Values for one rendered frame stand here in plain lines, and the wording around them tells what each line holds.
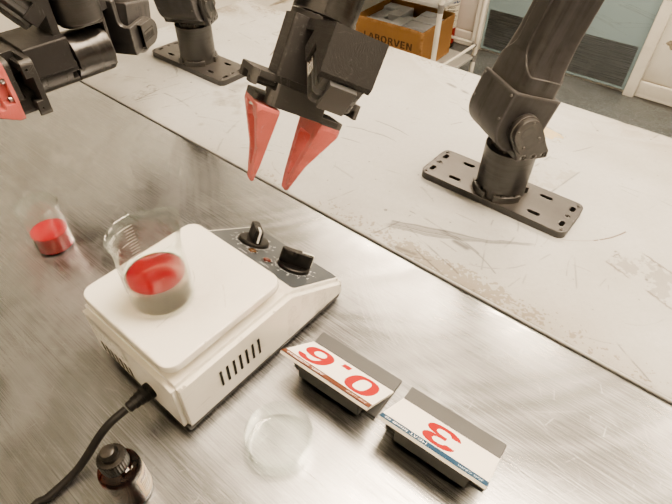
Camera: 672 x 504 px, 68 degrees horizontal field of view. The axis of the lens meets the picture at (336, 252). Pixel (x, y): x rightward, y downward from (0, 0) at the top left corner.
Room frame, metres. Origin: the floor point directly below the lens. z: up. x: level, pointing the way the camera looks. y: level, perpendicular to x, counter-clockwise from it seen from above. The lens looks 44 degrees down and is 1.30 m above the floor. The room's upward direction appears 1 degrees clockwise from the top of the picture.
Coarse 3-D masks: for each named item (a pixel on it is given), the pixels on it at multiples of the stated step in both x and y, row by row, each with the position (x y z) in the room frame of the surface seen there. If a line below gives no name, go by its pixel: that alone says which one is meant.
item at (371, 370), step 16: (320, 336) 0.29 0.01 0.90; (336, 352) 0.27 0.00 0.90; (352, 352) 0.27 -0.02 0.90; (304, 368) 0.23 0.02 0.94; (368, 368) 0.26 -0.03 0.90; (320, 384) 0.23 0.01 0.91; (384, 384) 0.24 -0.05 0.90; (336, 400) 0.22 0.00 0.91; (352, 400) 0.20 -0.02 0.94; (384, 400) 0.22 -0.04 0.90
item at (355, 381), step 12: (300, 348) 0.26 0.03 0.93; (312, 348) 0.27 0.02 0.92; (312, 360) 0.25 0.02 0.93; (324, 360) 0.25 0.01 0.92; (336, 360) 0.26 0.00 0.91; (324, 372) 0.23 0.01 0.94; (336, 372) 0.24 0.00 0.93; (348, 372) 0.24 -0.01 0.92; (348, 384) 0.22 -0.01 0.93; (360, 384) 0.23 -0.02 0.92; (372, 384) 0.23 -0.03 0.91; (360, 396) 0.21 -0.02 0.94; (372, 396) 0.21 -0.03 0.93
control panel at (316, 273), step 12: (240, 228) 0.40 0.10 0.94; (228, 240) 0.36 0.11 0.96; (276, 240) 0.40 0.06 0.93; (252, 252) 0.35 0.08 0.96; (264, 252) 0.36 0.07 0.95; (276, 252) 0.37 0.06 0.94; (264, 264) 0.33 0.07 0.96; (276, 264) 0.34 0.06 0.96; (312, 264) 0.36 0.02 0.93; (276, 276) 0.31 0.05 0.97; (288, 276) 0.32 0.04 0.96; (300, 276) 0.32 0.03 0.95; (312, 276) 0.33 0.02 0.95; (324, 276) 0.34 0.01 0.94; (336, 276) 0.35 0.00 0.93
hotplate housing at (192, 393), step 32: (288, 288) 0.30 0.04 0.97; (320, 288) 0.32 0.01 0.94; (96, 320) 0.26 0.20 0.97; (256, 320) 0.26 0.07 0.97; (288, 320) 0.28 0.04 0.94; (128, 352) 0.23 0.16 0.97; (224, 352) 0.23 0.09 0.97; (256, 352) 0.25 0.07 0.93; (160, 384) 0.20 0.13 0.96; (192, 384) 0.20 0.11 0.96; (224, 384) 0.22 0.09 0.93; (192, 416) 0.19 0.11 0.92
